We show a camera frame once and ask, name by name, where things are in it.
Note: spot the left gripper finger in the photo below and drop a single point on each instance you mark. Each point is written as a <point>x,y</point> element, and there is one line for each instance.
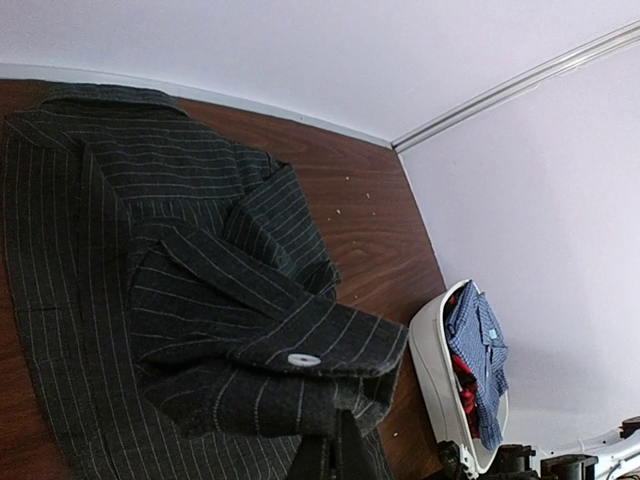
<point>341,456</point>

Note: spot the white plastic bin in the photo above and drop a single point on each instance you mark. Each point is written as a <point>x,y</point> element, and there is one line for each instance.
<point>431,358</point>

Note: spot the black pinstriped long sleeve shirt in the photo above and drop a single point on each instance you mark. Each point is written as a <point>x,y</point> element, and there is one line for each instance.
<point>174,297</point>

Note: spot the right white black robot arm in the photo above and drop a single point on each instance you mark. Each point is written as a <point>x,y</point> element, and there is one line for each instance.
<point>613,455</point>

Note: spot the blue checked long sleeve shirt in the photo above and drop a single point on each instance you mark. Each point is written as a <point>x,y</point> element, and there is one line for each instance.
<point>473,333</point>

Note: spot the red black plaid shirt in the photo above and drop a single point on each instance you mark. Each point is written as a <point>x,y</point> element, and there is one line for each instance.
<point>467,389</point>

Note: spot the right aluminium frame post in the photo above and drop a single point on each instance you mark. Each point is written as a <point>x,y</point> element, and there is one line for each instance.
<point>610,43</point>

